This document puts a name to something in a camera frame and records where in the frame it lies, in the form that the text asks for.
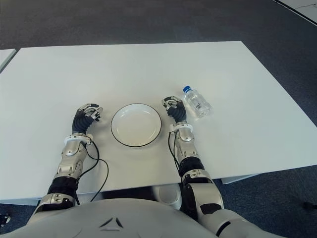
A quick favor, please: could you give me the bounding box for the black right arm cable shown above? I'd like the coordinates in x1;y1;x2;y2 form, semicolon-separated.
168;132;183;176

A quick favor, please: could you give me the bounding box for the white rounded robot leg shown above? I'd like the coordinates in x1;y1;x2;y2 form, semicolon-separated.
151;184;183;211

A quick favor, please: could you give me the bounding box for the grey robot torso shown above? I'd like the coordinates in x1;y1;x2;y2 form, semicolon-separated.
0;197;216;238

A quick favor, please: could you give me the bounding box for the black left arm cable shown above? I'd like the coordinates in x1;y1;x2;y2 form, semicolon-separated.
84;138;109;203

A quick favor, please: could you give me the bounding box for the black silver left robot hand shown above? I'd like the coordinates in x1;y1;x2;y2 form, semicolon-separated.
71;103;104;136

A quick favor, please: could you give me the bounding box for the black wheeled floor stand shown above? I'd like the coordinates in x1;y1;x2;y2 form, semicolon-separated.
0;210;12;228

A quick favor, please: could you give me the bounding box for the clear water bottle blue cap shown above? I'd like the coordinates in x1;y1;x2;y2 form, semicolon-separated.
182;85;213;119

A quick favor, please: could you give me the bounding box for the white plate black rim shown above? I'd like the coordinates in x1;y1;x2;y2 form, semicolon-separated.
110;103;163;149

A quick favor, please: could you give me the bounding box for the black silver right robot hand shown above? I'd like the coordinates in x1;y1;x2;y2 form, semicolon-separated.
161;96;188;124

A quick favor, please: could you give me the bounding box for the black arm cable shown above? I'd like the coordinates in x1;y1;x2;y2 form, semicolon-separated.
168;132;183;176
84;138;109;203

